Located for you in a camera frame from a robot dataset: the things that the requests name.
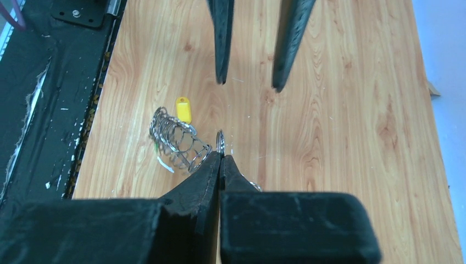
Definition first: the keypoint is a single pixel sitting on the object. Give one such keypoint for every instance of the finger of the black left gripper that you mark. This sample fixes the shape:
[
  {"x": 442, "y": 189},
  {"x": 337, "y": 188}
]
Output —
[
  {"x": 222, "y": 13},
  {"x": 293, "y": 19}
]

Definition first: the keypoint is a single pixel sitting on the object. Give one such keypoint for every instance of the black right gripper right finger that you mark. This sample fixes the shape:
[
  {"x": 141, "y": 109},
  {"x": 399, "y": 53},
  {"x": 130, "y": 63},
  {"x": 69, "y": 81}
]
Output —
[{"x": 291, "y": 227}]

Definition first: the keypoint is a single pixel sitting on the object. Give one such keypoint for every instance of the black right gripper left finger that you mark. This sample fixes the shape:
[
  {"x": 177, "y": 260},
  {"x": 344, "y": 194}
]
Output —
[{"x": 179, "y": 227}]

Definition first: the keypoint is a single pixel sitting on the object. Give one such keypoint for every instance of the key with yellow tag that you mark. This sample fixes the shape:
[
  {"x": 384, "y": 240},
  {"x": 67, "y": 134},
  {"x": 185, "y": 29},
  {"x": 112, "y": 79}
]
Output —
[{"x": 183, "y": 110}]

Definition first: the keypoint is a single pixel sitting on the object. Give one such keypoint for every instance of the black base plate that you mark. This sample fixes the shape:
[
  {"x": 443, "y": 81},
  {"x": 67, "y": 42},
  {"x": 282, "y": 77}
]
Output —
[{"x": 51, "y": 77}]

